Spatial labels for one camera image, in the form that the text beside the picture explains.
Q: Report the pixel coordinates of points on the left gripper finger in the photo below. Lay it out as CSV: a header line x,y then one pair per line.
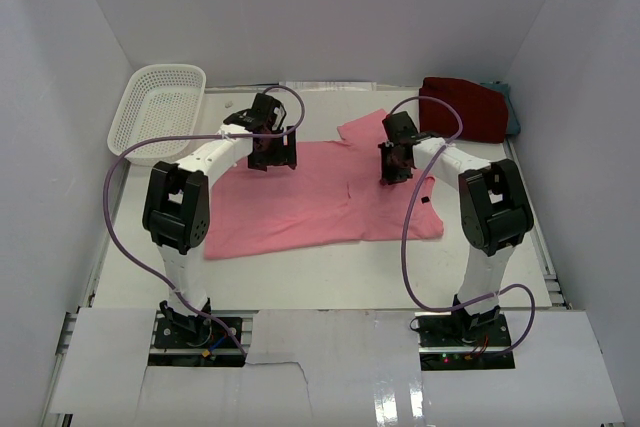
x,y
290,148
259,161

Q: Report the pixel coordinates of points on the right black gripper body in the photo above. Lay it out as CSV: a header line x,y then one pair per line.
x,y
393,163

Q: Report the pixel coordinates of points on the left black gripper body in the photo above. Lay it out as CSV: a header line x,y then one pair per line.
x,y
275,147

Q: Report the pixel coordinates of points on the pink t shirt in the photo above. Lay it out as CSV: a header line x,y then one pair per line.
x,y
333,196

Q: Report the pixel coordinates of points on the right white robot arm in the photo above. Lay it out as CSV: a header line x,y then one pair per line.
x,y
495,215

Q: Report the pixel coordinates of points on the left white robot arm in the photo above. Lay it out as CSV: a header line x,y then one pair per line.
x,y
177,205

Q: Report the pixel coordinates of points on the papers at back edge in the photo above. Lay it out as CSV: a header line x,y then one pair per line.
x,y
330,86

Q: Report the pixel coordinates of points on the folded dark red t shirt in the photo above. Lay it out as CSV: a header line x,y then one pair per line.
x,y
483,112

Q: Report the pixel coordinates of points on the white plastic mesh basket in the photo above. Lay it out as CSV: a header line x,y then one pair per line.
x,y
159,100

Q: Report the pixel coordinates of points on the folded teal t shirt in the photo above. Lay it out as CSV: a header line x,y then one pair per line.
x,y
513,127

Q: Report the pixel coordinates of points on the white paper sheet front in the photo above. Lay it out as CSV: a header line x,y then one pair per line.
x,y
332,368

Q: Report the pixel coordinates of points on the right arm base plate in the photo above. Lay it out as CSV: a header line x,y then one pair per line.
x,y
445,348

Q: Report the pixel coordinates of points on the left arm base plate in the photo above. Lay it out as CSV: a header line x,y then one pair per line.
x,y
214,348

